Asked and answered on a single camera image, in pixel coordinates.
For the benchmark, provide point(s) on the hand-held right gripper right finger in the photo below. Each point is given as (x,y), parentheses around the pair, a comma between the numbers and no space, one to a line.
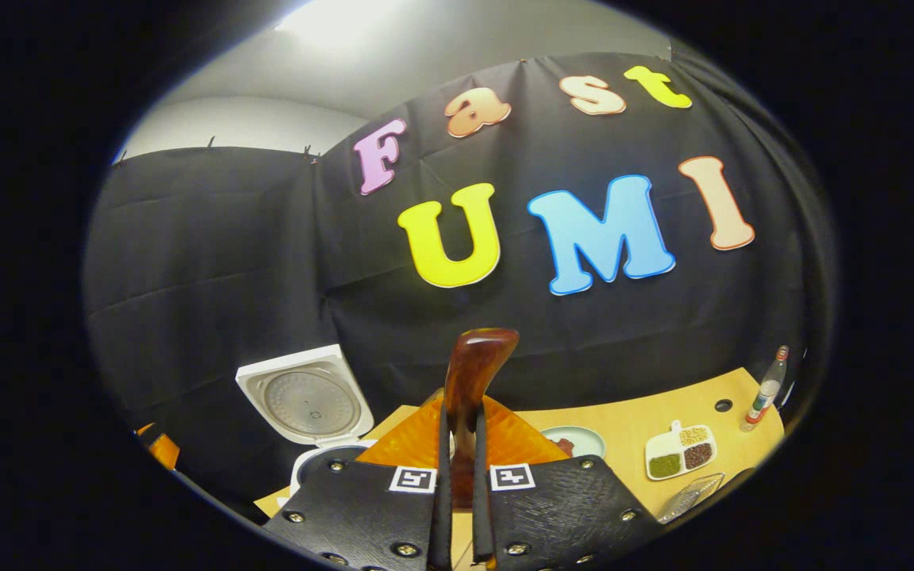
(481,523)

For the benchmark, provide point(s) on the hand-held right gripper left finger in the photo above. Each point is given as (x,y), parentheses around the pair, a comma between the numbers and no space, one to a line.
(442,515)

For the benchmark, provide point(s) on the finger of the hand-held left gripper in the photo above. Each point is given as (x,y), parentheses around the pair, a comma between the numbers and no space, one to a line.
(144,429)
(165,450)

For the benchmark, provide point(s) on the white rice cooker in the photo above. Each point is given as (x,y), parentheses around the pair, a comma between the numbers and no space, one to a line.
(306,400)

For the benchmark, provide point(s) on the brown wooden spoon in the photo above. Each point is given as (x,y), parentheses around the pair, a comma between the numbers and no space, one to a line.
(473,365)

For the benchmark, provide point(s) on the red meat piece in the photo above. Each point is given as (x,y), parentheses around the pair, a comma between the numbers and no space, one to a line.
(566,446)

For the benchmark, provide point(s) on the light green plate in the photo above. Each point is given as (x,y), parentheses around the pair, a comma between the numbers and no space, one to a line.
(588,436)

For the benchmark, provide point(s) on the heap of green beans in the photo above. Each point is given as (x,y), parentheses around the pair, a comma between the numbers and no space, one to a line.
(665,465)

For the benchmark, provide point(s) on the white divided dish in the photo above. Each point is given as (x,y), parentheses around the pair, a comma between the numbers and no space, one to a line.
(663,444)

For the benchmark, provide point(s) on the heap of red beans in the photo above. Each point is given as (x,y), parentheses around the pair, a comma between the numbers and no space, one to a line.
(697,456)

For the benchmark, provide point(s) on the heap of yellow soybeans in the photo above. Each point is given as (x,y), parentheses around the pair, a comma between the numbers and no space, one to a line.
(693,435)

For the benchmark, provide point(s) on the clear plastic bottle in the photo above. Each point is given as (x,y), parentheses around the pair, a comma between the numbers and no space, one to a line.
(766,392)

